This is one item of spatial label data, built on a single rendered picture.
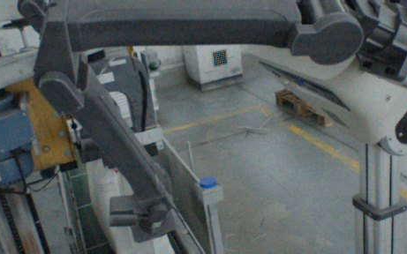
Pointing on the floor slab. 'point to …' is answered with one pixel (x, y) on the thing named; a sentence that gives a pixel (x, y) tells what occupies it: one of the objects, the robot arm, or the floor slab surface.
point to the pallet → (299, 106)
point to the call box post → (214, 228)
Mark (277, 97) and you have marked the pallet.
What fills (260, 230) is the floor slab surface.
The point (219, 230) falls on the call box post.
